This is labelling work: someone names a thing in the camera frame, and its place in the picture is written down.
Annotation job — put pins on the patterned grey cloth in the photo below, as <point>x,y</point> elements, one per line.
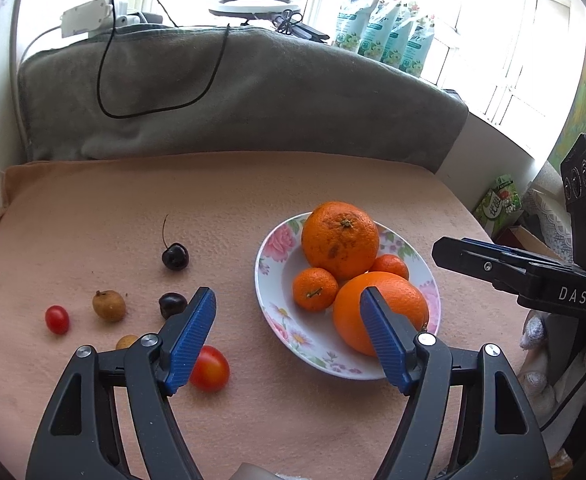
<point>548,215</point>

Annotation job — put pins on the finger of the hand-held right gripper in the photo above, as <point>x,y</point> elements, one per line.
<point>473,265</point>
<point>498,246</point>

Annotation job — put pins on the red cherry tomato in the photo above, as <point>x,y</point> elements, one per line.
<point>57,319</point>
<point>214,367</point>

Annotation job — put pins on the red cardboard box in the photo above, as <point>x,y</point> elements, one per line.
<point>515,235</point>

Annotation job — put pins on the small mandarin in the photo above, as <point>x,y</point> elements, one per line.
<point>391,266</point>
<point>314,288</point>

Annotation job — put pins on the white fluffy garment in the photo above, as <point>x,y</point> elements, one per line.
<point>535,355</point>

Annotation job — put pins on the green carton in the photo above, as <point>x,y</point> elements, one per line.
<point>503,202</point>

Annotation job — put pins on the black tripod clamp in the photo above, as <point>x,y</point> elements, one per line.
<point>298,28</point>

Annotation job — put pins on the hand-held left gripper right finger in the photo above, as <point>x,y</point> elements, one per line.
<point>388,335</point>

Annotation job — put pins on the floral white plate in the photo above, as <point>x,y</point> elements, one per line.
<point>283,305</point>

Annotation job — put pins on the brown longan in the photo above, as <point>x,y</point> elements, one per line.
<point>125,342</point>
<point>108,306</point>

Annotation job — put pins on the white power adapter box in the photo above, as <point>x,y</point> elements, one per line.
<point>85,16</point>

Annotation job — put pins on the large spotted orange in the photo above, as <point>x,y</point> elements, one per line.
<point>340,240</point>

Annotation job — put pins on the floral refill pouch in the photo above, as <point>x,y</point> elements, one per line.
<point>418,50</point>
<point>398,40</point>
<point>375,30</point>
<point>350,20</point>

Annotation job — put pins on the grey blanket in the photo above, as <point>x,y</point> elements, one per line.
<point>273,100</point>

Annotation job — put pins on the white window frame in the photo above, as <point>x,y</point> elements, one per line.
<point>525,10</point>

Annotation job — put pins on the dark cherry with long stem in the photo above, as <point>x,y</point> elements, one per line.
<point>175,256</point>

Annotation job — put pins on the large smooth orange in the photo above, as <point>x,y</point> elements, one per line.
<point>405,300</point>

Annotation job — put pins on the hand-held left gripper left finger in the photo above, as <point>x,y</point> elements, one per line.
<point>193,335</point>

